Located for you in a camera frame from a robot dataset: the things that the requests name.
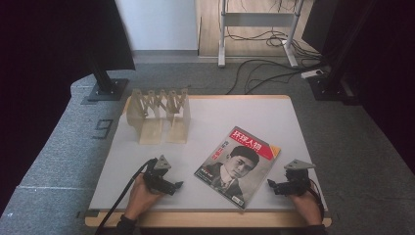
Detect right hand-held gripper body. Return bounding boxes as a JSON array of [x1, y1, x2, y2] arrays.
[[275, 159, 317, 198]]

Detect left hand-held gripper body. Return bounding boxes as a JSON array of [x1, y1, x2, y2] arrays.
[[142, 154, 177, 197]]

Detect person's left hand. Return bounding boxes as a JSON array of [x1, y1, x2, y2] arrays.
[[124, 173, 165, 221]]

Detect person's right hand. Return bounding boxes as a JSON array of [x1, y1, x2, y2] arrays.
[[288, 190, 325, 227]]

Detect magazine with portrait cover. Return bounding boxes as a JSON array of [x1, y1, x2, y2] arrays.
[[193, 125, 282, 211]]

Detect wooden folding rack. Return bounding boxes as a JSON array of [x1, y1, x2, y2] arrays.
[[125, 87, 192, 146]]

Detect white power strip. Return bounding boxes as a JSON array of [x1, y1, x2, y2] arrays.
[[300, 69, 325, 80]]

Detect black curtain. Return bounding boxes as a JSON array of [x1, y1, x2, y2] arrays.
[[0, 0, 136, 210]]

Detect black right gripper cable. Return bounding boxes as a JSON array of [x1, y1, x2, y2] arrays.
[[307, 177, 327, 220]]

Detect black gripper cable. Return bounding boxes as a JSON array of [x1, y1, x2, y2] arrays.
[[94, 158, 159, 235], [307, 177, 327, 220]]

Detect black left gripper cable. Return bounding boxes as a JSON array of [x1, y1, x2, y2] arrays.
[[94, 158, 159, 235]]

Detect black stand with base plate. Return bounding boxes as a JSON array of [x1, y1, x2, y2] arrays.
[[85, 48, 130, 103], [307, 0, 361, 106]]

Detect black floor cables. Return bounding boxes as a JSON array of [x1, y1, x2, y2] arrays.
[[224, 0, 331, 96]]

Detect white metal desk frame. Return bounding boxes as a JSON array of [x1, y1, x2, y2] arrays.
[[217, 0, 307, 69]]

